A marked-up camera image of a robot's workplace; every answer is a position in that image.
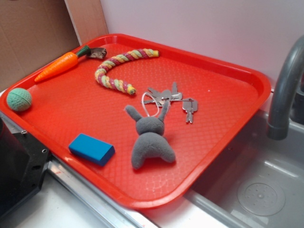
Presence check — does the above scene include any multicolor braided rope toy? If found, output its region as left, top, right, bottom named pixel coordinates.
left=95, top=48, right=160, bottom=95

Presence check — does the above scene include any blue rectangular block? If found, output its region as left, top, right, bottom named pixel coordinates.
left=68, top=133, right=115, bottom=166

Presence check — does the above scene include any small brown bark piece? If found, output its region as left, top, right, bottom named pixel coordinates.
left=86, top=47, right=107, bottom=59

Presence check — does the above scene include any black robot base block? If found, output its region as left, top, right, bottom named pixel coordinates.
left=0, top=119, right=50, bottom=219

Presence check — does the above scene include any green textured ball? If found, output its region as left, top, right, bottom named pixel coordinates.
left=6, top=88, right=32, bottom=112

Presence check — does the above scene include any gray plush bunny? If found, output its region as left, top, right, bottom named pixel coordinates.
left=125, top=101, right=176, bottom=170

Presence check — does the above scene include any gray curved faucet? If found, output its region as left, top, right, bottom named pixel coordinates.
left=266, top=36, right=304, bottom=140

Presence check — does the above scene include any red plastic tray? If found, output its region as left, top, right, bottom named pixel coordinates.
left=0, top=34, right=271, bottom=209

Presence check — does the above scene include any silver key bunch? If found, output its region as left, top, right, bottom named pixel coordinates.
left=141, top=82, right=198, bottom=124

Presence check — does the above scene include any orange toy carrot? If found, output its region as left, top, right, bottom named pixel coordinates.
left=34, top=46, right=91, bottom=83

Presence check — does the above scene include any gray toy sink basin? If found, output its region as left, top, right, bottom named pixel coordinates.
left=142, top=111, right=304, bottom=228

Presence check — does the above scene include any brown cardboard panel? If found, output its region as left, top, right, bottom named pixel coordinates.
left=0, top=0, right=108, bottom=91

